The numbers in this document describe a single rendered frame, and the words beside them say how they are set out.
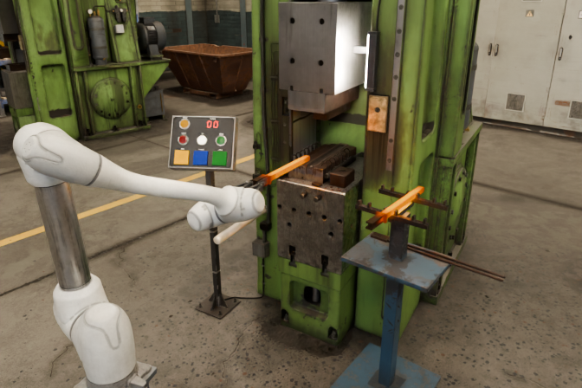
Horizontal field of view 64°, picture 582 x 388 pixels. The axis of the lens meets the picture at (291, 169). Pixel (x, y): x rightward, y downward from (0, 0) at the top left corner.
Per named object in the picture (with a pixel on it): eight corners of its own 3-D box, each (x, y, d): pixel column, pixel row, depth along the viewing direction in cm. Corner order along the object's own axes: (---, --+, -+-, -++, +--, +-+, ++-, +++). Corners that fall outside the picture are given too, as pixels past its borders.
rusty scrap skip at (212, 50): (221, 105, 819) (218, 55, 789) (158, 91, 935) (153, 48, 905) (268, 94, 904) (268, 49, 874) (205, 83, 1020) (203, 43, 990)
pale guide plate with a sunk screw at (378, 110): (384, 132, 221) (387, 97, 215) (366, 130, 225) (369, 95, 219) (386, 132, 222) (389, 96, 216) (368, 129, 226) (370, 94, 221)
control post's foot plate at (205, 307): (221, 320, 275) (220, 307, 272) (192, 309, 285) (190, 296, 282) (242, 301, 293) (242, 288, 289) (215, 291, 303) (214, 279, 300)
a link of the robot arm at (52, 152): (107, 152, 131) (88, 142, 141) (43, 127, 118) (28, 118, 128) (87, 195, 131) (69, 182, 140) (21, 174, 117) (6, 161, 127)
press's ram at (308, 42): (352, 97, 210) (356, 2, 196) (279, 88, 229) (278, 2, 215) (384, 82, 244) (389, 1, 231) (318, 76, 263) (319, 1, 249)
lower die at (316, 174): (322, 184, 232) (323, 167, 229) (287, 177, 242) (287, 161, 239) (355, 159, 266) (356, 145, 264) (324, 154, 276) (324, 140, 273)
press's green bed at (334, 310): (338, 349, 253) (340, 274, 237) (279, 326, 271) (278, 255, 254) (374, 295, 298) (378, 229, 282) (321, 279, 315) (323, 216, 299)
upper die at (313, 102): (324, 113, 220) (325, 93, 217) (287, 109, 230) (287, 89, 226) (358, 98, 254) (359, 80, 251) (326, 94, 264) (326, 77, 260)
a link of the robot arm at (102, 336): (96, 394, 142) (85, 335, 135) (74, 362, 155) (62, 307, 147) (145, 367, 153) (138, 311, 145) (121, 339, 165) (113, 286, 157)
